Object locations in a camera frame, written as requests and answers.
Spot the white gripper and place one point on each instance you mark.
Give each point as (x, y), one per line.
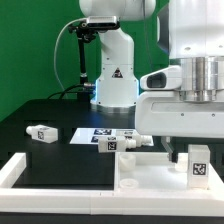
(161, 113)

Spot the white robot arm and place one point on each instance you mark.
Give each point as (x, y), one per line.
(185, 99)

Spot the white tag sheet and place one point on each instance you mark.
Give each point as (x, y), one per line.
(91, 135)

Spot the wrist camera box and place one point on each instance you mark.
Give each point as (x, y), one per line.
(169, 78)

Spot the black camera stand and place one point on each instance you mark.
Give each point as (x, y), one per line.
(84, 36)

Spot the silver camera on stand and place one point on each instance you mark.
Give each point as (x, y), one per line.
(102, 22)

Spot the white U-shaped fence frame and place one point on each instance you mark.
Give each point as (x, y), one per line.
(125, 201)

